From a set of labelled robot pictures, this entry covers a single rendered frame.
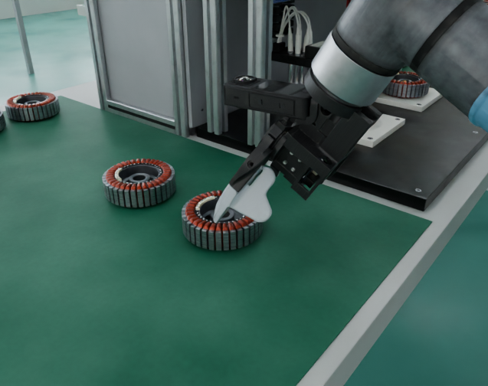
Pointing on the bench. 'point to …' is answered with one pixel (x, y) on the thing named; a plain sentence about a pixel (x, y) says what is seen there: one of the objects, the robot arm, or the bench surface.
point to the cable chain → (280, 17)
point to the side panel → (140, 61)
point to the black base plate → (392, 152)
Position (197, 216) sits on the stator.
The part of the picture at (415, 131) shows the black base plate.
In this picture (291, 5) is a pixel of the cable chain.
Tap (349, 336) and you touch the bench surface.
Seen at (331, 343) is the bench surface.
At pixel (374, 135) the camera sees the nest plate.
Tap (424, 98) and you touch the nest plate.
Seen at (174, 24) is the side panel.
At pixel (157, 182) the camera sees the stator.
